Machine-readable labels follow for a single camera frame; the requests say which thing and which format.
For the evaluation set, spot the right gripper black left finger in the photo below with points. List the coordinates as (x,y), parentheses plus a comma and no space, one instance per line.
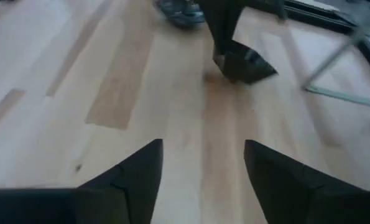
(110,199)

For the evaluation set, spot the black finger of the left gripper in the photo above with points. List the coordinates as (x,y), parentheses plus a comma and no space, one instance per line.
(223,21)

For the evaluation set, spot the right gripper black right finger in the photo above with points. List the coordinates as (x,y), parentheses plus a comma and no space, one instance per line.
(296,196)

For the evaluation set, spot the pale green perforated metal shelf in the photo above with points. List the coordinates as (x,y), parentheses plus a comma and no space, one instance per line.
(343,96)

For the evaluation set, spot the black glossy leaf-shaped plate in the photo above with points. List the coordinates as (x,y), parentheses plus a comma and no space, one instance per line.
(181,15)

